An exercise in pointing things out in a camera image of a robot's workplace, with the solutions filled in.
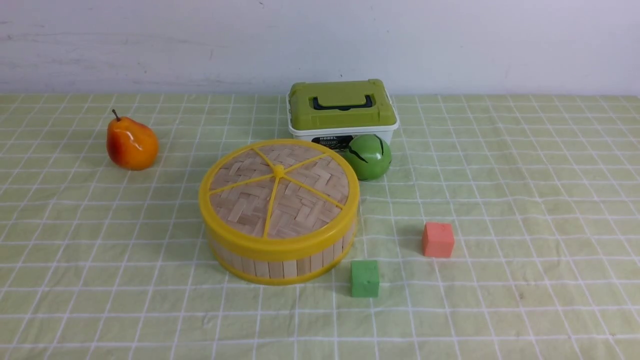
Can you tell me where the yellow woven steamer lid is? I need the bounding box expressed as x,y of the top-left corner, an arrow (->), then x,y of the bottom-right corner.
198,139 -> 361,262

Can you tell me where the bamboo steamer basket yellow rim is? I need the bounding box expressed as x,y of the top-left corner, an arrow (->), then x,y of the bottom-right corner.
205,221 -> 358,286

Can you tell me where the green lidded white storage box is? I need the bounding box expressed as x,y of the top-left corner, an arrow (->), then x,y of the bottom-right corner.
286,79 -> 400,151

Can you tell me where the green checkered tablecloth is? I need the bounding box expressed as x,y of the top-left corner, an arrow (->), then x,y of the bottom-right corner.
0,94 -> 640,360

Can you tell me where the green foam cube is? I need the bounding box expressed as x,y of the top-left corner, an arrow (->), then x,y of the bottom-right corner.
350,259 -> 380,299

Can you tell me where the orange plastic pear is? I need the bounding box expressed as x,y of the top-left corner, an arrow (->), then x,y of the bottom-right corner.
106,109 -> 159,171

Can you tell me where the green toy watermelon ball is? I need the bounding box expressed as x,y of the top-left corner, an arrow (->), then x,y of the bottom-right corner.
343,134 -> 393,182

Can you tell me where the red foam cube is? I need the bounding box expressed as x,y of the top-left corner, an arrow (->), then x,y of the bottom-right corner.
422,221 -> 455,258

